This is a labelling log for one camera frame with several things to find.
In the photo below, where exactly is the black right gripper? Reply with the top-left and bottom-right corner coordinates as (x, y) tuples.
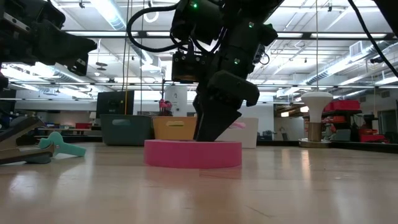
(193, 34), (265, 141)

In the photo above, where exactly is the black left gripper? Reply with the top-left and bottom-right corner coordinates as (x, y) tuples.
(0, 0), (98, 77)

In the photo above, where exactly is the pink tape roll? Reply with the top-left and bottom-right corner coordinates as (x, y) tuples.
(144, 139), (243, 170)

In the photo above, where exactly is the teal staple remover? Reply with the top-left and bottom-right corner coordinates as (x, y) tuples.
(37, 131), (87, 158)

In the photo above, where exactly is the pink flamingo figure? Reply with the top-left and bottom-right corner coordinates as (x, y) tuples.
(159, 98), (173, 116)

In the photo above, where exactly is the orange plastic bin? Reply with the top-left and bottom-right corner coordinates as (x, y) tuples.
(152, 116), (198, 141)

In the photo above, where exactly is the white plastic bin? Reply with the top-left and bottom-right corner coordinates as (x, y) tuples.
(216, 116), (259, 149)

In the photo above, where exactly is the teal plastic bin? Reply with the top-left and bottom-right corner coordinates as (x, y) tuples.
(99, 114), (155, 146)

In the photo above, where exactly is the black cabinet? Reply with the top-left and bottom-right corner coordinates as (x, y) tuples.
(96, 90), (135, 118)

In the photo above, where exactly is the white desk lamp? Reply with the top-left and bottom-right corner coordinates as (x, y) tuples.
(298, 91), (334, 149)

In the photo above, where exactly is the red storage bin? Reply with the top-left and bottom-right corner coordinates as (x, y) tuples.
(323, 99), (362, 113)

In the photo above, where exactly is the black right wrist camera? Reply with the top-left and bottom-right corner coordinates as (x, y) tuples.
(172, 51), (215, 83)

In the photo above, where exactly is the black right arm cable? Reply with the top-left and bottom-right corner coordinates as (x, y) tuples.
(126, 2), (187, 53)

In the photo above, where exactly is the black gantry camera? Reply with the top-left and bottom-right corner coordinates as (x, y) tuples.
(253, 43), (270, 66)

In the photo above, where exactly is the white hanging cable ring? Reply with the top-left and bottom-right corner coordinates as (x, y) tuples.
(142, 11), (159, 23)

